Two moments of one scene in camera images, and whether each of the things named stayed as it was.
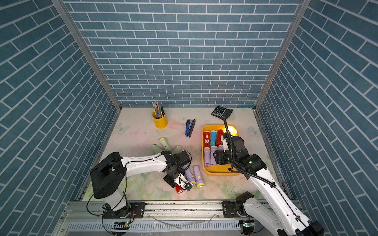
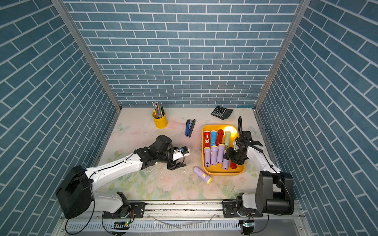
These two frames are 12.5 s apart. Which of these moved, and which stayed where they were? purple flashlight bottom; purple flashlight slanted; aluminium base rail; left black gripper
Moved: left black gripper
Stayed: aluminium base rail; purple flashlight bottom; purple flashlight slanted
